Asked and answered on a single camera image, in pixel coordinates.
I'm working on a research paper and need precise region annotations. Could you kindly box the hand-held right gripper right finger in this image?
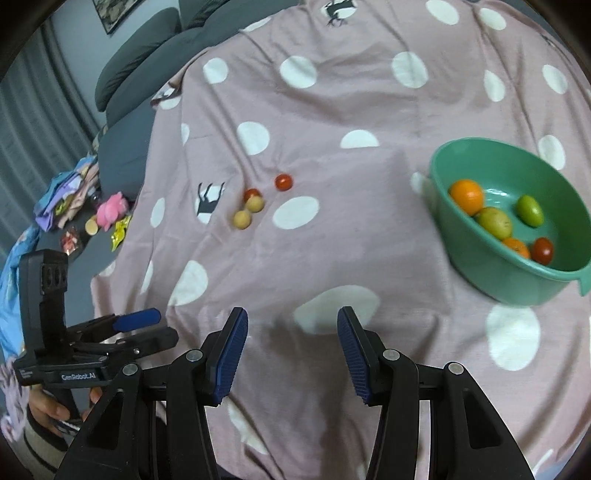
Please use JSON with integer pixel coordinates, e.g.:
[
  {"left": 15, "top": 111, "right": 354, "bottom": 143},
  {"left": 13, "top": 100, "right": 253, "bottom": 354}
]
[{"left": 337, "top": 305, "right": 536, "bottom": 480}]

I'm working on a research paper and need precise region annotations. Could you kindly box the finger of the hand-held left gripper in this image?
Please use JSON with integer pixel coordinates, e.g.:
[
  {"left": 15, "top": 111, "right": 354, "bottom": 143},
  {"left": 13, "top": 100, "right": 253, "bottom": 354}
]
[
  {"left": 69, "top": 328, "right": 180, "bottom": 366},
  {"left": 67, "top": 308, "right": 162, "bottom": 337}
]

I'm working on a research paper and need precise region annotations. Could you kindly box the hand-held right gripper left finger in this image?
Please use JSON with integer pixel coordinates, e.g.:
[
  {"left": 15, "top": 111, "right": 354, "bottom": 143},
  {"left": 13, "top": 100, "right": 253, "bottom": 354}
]
[{"left": 55, "top": 307, "right": 250, "bottom": 480}]

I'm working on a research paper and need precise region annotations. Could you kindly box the green plastic bowl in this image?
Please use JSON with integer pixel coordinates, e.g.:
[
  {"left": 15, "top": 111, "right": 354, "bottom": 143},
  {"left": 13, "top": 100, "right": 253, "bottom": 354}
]
[{"left": 429, "top": 137, "right": 591, "bottom": 306}]

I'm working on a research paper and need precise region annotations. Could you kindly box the orange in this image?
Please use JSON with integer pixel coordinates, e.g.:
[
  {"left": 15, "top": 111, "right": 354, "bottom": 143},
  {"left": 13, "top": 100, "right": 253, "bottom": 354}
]
[
  {"left": 502, "top": 237, "right": 532, "bottom": 259},
  {"left": 449, "top": 179, "right": 485, "bottom": 216}
]

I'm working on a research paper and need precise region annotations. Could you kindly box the bright green lime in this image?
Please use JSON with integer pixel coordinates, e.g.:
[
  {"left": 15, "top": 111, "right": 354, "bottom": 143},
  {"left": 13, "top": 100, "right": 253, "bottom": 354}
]
[{"left": 516, "top": 195, "right": 544, "bottom": 228}]

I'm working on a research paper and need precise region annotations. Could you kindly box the person's left forearm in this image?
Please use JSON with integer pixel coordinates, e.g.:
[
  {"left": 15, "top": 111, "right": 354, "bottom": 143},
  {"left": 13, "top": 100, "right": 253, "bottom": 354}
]
[{"left": 18, "top": 415, "right": 75, "bottom": 472}]

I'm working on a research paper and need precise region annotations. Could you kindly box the person's left hand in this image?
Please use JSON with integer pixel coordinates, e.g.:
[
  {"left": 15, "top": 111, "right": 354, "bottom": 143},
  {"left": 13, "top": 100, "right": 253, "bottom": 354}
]
[{"left": 28, "top": 385, "right": 105, "bottom": 437}]

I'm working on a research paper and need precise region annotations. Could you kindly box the yellow snack packet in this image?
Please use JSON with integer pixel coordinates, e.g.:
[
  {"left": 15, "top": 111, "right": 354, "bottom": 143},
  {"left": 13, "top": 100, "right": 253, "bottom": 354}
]
[{"left": 110, "top": 216, "right": 132, "bottom": 252}]

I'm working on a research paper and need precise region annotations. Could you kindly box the pink plush toy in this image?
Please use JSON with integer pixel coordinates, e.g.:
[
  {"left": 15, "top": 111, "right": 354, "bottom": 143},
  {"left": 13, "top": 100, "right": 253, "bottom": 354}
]
[{"left": 96, "top": 191, "right": 131, "bottom": 232}]

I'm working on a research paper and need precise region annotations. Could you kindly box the pile of pastel clothes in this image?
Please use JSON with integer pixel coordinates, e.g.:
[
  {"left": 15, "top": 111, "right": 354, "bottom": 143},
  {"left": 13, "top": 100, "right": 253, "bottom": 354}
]
[{"left": 34, "top": 154, "right": 102, "bottom": 232}]

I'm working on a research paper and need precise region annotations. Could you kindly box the grey curtain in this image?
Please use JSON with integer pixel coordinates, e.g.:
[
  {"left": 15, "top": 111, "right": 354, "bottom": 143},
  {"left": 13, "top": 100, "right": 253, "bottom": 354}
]
[{"left": 0, "top": 18, "right": 112, "bottom": 213}]

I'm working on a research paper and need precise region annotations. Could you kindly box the pink polka dot blanket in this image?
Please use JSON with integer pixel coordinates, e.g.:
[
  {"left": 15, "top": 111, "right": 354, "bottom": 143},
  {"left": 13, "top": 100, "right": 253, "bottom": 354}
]
[{"left": 90, "top": 0, "right": 591, "bottom": 480}]

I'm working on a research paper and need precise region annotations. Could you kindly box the grey sofa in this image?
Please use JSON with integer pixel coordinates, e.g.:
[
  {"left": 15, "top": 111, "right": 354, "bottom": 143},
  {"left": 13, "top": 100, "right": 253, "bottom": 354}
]
[{"left": 90, "top": 0, "right": 301, "bottom": 204}]

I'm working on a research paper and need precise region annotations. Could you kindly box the dark framed wall picture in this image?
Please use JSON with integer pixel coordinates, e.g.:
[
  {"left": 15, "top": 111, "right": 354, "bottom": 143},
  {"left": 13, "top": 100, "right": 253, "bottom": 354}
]
[{"left": 92, "top": 0, "right": 139, "bottom": 35}]

